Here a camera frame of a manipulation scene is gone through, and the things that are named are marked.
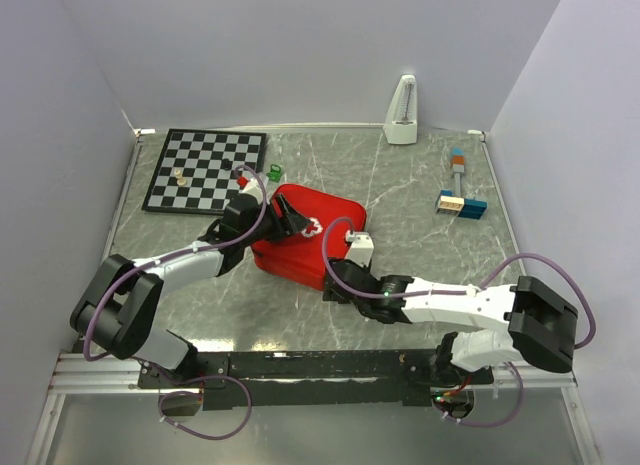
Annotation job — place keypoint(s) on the black base bar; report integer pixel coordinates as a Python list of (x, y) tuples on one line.
[(405, 376)]

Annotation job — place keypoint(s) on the red black medicine case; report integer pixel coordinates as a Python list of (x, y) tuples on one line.
[(299, 258)]

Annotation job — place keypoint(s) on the small green toy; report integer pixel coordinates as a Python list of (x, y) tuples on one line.
[(275, 173)]

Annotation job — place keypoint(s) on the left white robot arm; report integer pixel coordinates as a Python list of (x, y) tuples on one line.
[(118, 308)]

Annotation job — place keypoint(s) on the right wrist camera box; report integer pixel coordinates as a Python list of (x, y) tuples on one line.
[(360, 248)]

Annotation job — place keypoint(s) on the grey orange blue toy stick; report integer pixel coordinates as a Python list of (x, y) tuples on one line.
[(457, 167)]

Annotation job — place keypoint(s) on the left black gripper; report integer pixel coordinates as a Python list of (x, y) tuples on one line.
[(291, 222)]

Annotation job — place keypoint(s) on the blue toy block stack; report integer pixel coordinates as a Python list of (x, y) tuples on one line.
[(448, 203)]

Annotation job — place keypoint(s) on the white metronome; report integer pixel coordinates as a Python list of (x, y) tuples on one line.
[(401, 122)]

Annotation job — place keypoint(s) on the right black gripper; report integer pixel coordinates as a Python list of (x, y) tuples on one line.
[(328, 294)]

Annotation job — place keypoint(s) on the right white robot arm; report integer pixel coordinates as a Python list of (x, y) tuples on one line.
[(526, 321)]

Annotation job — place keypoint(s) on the black white chessboard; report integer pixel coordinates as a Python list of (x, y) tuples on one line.
[(199, 154)]

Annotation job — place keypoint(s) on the aluminium frame rail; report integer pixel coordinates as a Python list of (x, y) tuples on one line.
[(73, 375)]

